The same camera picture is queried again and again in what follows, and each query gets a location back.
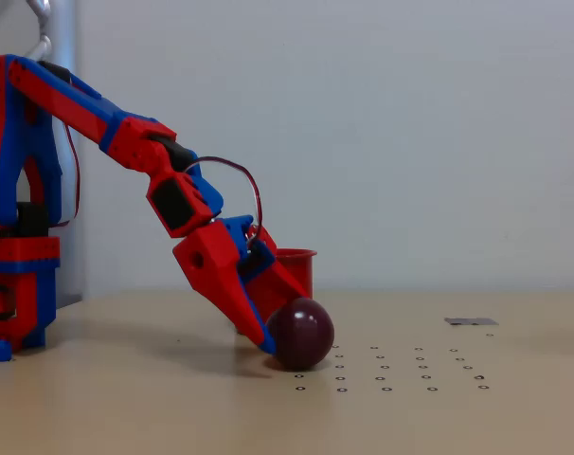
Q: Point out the red plastic cup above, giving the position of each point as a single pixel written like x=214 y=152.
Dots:
x=296 y=270

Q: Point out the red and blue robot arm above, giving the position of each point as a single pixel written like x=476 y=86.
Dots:
x=69 y=102

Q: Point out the silver metal frame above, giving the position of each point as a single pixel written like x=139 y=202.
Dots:
x=62 y=28

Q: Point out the grey tape patch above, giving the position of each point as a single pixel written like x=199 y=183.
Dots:
x=471 y=321

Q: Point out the red and blue gripper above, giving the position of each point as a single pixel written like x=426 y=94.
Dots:
x=210 y=260

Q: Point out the dark purple plum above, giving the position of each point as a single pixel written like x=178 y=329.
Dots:
x=306 y=336

